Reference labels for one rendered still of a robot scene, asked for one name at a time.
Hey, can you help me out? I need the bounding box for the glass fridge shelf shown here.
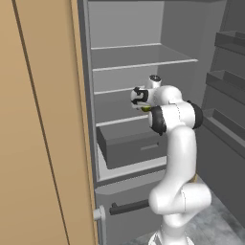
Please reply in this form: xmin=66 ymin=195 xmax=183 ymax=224
xmin=95 ymin=113 xmax=150 ymax=128
xmin=93 ymin=86 xmax=139 ymax=97
xmin=90 ymin=42 xmax=199 ymax=73

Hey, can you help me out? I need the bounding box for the grey door bin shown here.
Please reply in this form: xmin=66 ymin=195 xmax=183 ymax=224
xmin=205 ymin=69 xmax=245 ymax=106
xmin=202 ymin=107 xmax=245 ymax=158
xmin=213 ymin=30 xmax=245 ymax=57

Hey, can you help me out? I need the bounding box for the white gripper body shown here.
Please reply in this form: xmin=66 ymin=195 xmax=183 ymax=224
xmin=129 ymin=89 xmax=144 ymax=111

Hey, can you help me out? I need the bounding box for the grey freezer drawer front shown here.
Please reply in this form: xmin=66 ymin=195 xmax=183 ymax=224
xmin=94 ymin=168 xmax=167 ymax=245

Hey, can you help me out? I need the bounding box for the black freezer handle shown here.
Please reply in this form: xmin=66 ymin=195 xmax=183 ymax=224
xmin=108 ymin=199 xmax=151 ymax=216

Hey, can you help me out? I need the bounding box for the grey fridge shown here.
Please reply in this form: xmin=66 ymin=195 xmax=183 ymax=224
xmin=77 ymin=0 xmax=232 ymax=245

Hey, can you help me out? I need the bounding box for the tan tall cupboard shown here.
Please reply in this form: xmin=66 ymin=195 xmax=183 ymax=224
xmin=0 ymin=0 xmax=100 ymax=245

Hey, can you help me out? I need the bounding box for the grey fridge drawer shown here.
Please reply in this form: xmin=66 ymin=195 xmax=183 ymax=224
xmin=96 ymin=122 xmax=170 ymax=170

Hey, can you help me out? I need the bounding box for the silver door handle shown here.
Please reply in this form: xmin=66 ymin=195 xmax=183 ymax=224
xmin=92 ymin=205 xmax=108 ymax=245

